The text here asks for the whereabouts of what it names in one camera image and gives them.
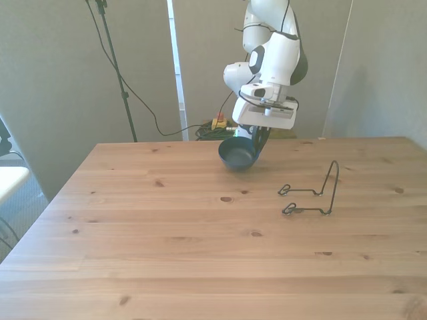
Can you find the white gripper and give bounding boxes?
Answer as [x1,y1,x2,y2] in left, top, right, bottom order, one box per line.
[232,97,299,158]

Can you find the blue plastic bowl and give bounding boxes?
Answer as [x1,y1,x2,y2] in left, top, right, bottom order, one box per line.
[218,137,260,173]

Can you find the white side table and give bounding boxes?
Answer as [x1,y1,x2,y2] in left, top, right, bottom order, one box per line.
[0,165,31,205]

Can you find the black device beside table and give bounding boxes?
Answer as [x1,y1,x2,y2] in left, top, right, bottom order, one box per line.
[0,115,13,157]

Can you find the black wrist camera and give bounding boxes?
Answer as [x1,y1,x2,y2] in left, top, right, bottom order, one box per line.
[259,99,296,117]

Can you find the green coiled cable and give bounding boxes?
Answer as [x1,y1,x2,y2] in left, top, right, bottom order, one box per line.
[194,120,239,141]

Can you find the black wire bowl stand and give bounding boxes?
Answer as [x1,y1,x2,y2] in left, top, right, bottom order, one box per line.
[277,159,340,217]

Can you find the white partition frame strip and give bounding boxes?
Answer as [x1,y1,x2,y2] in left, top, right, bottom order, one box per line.
[166,0,189,142]

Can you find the black tripod cable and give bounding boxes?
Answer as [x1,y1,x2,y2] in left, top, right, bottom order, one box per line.
[85,0,203,137]

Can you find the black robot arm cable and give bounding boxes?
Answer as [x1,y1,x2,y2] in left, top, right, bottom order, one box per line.
[233,0,301,41]

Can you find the black camera tripod stand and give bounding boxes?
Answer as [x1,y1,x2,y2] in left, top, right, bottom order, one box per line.
[84,0,139,143]

